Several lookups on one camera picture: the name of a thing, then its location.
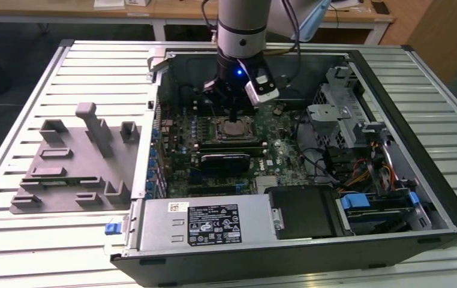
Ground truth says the silver drive cage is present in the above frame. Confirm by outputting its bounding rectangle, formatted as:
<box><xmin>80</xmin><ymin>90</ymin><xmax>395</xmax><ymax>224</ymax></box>
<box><xmin>307</xmin><ymin>67</ymin><xmax>379</xmax><ymax>145</ymax></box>

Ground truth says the CPU socket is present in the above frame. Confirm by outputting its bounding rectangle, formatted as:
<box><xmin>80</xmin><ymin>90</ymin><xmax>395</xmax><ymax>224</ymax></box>
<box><xmin>211</xmin><ymin>115</ymin><xmax>261</xmax><ymax>143</ymax></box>

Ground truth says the wooden cabinet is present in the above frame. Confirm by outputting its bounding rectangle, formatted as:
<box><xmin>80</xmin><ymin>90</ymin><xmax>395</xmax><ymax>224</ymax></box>
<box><xmin>383</xmin><ymin>0</ymin><xmax>457</xmax><ymax>83</ymax></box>

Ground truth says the thick black cable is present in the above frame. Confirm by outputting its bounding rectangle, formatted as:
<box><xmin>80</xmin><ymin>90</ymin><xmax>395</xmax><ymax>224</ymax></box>
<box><xmin>293</xmin><ymin>109</ymin><xmax>340</xmax><ymax>187</ymax></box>

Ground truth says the wooden desk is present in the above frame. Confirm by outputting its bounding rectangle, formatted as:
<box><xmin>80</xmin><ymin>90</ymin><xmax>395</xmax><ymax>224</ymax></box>
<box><xmin>0</xmin><ymin>0</ymin><xmax>399</xmax><ymax>43</ymax></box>

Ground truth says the green RAM stick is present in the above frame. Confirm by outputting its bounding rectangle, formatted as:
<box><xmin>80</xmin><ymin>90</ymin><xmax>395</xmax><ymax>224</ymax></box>
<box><xmin>42</xmin><ymin>178</ymin><xmax>86</xmax><ymax>186</ymax></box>

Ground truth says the small black box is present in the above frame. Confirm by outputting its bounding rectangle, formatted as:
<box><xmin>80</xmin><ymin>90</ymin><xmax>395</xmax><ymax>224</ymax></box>
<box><xmin>372</xmin><ymin>0</ymin><xmax>392</xmax><ymax>14</ymax></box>

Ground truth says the hard disk in blue carrier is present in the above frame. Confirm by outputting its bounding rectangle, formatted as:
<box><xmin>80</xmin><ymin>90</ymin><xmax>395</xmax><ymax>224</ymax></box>
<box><xmin>339</xmin><ymin>193</ymin><xmax>412</xmax><ymax>236</ymax></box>

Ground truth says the yellow orange wire bundle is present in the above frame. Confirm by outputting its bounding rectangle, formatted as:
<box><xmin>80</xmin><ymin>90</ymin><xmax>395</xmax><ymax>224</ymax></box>
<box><xmin>337</xmin><ymin>140</ymin><xmax>399</xmax><ymax>195</ymax></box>

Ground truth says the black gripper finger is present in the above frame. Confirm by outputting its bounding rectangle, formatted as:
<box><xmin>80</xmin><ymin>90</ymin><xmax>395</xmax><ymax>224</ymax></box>
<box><xmin>201</xmin><ymin>78</ymin><xmax>237</xmax><ymax>122</ymax></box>
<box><xmin>236</xmin><ymin>101</ymin><xmax>257</xmax><ymax>122</ymax></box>

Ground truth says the silver CPU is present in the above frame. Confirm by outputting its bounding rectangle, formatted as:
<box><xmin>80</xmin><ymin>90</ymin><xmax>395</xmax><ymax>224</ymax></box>
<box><xmin>217</xmin><ymin>119</ymin><xmax>253</xmax><ymax>138</ymax></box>

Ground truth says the silver chipset heatsink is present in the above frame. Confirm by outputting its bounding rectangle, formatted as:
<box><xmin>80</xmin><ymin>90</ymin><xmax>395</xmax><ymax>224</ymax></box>
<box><xmin>256</xmin><ymin>176</ymin><xmax>280</xmax><ymax>193</ymax></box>

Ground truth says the black graphics card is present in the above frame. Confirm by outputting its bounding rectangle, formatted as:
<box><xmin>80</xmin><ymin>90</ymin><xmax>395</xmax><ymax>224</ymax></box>
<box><xmin>199</xmin><ymin>152</ymin><xmax>252</xmax><ymax>175</ymax></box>

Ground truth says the green motherboard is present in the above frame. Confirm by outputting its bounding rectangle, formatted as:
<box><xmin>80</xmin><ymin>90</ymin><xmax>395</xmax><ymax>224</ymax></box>
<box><xmin>154</xmin><ymin>101</ymin><xmax>333</xmax><ymax>199</ymax></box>

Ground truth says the black PC case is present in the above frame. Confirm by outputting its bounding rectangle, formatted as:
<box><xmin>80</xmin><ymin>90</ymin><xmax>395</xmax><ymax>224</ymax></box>
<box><xmin>110</xmin><ymin>44</ymin><xmax>457</xmax><ymax>286</ymax></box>

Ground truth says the black plastic shroud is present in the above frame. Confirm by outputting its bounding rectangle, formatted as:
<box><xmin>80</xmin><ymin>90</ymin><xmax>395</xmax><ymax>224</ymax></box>
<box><xmin>265</xmin><ymin>185</ymin><xmax>340</xmax><ymax>240</ymax></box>

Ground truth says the silver power supply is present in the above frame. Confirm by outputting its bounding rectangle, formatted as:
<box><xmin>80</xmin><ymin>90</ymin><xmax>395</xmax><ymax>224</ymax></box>
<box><xmin>134</xmin><ymin>194</ymin><xmax>280</xmax><ymax>251</ymax></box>

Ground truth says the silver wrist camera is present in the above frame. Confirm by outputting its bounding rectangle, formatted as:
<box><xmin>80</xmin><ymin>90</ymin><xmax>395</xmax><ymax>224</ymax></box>
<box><xmin>245</xmin><ymin>67</ymin><xmax>281</xmax><ymax>106</ymax></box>

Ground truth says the grey parts rack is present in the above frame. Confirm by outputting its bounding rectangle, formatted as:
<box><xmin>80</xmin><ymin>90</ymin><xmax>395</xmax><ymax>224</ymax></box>
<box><xmin>8</xmin><ymin>101</ymin><xmax>144</xmax><ymax>214</ymax></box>

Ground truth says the black drive connector block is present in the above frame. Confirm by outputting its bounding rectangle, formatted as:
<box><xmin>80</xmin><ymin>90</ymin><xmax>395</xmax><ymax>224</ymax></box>
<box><xmin>324</xmin><ymin>147</ymin><xmax>355</xmax><ymax>178</ymax></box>

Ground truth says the black cable silver plug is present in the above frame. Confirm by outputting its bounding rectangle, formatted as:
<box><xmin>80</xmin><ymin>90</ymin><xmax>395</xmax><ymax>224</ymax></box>
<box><xmin>200</xmin><ymin>0</ymin><xmax>220</xmax><ymax>43</ymax></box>

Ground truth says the black expansion slot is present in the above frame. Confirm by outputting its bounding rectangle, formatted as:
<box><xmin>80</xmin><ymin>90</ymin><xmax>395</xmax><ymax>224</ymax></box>
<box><xmin>189</xmin><ymin>185</ymin><xmax>237</xmax><ymax>195</ymax></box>

